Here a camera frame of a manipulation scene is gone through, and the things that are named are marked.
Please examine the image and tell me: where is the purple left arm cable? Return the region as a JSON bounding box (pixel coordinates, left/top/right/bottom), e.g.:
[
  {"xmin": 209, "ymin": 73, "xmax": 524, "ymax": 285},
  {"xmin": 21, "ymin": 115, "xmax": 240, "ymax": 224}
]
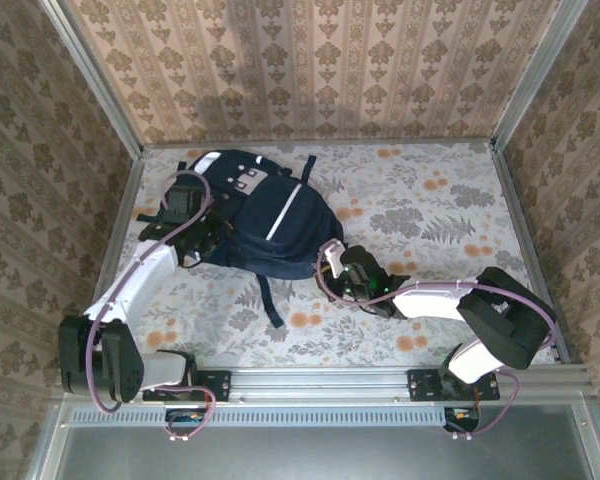
[{"xmin": 84, "ymin": 169, "xmax": 216, "ymax": 442}]

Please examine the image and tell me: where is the aluminium corner post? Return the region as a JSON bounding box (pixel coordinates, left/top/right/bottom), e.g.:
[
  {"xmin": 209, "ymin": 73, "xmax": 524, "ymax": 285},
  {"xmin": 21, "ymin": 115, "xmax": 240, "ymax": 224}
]
[
  {"xmin": 492, "ymin": 0, "xmax": 591, "ymax": 151},
  {"xmin": 37, "ymin": 0, "xmax": 146, "ymax": 159}
]

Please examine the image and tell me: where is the aluminium side rail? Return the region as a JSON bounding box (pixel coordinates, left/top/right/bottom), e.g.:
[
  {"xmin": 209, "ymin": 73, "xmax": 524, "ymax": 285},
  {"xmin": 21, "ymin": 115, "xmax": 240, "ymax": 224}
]
[
  {"xmin": 74, "ymin": 149, "xmax": 149, "ymax": 369},
  {"xmin": 489, "ymin": 142, "xmax": 581, "ymax": 366}
]

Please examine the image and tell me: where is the aluminium back rail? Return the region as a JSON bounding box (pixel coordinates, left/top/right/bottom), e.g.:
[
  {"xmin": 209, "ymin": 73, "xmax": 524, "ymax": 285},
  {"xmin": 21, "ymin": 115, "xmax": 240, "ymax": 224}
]
[{"xmin": 142, "ymin": 137, "xmax": 499, "ymax": 149}]

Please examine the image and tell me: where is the floral tablecloth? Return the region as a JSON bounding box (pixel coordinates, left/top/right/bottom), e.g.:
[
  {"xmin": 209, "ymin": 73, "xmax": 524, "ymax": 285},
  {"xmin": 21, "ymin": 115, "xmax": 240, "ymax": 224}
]
[{"xmin": 92, "ymin": 142, "xmax": 556, "ymax": 369}]

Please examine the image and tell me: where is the navy blue backpack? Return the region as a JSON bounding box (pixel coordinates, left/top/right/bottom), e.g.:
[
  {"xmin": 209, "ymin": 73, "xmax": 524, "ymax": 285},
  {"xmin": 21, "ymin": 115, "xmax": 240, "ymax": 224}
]
[{"xmin": 135, "ymin": 148, "xmax": 346, "ymax": 329}]

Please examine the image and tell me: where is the grey metal sheet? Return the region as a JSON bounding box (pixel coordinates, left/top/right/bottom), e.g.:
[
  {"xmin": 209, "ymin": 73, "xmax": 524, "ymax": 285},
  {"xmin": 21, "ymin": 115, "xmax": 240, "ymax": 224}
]
[{"xmin": 27, "ymin": 392, "xmax": 600, "ymax": 480}]

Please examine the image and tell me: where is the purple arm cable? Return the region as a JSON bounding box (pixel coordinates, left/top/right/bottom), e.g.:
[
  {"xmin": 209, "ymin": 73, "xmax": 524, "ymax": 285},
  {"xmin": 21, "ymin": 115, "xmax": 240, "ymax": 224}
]
[
  {"xmin": 313, "ymin": 242, "xmax": 561, "ymax": 441},
  {"xmin": 84, "ymin": 169, "xmax": 216, "ymax": 442}
]

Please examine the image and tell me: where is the grey slotted cable duct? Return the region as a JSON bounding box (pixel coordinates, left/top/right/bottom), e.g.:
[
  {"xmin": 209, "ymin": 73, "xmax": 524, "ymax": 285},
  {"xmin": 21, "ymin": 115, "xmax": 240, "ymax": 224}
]
[{"xmin": 67, "ymin": 405, "xmax": 481, "ymax": 429}]

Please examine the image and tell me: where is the aluminium front rail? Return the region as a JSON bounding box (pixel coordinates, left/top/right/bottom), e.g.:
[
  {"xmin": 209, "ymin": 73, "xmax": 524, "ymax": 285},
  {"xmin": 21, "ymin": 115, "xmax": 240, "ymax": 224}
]
[{"xmin": 54, "ymin": 367, "xmax": 594, "ymax": 401}]

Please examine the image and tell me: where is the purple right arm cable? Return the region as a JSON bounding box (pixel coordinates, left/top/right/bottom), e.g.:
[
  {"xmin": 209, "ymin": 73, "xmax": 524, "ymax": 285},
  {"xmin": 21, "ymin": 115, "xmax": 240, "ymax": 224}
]
[{"xmin": 313, "ymin": 242, "xmax": 561, "ymax": 441}]

